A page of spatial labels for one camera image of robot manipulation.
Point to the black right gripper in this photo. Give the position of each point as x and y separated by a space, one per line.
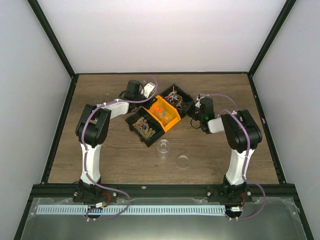
188 110

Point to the yellow bin with star candies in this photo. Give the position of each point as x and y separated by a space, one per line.
163 103

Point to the brown slotted plastic scoop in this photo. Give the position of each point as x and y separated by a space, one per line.
179 103

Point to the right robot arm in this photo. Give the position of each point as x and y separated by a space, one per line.
242 134

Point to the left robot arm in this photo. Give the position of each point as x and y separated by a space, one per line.
93 125

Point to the black bin with gummy candies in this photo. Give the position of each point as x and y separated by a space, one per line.
141 112

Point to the black bin with lollipops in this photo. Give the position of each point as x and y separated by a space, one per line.
186 97

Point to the pile of star gummies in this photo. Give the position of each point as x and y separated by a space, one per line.
164 116

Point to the clear plastic cup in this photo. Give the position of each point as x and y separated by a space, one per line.
163 149

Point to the clear round lid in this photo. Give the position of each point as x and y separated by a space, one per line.
182 161

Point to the pile of pastel gummies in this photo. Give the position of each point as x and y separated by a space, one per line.
143 128

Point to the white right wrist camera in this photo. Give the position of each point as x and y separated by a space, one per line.
201 95

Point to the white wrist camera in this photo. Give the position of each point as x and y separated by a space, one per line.
201 95
148 89

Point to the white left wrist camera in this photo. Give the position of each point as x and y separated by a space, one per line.
148 89

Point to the black front mounting rail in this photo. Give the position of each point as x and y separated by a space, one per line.
212 192

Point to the light blue slotted cable duct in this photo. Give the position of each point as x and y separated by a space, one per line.
135 210

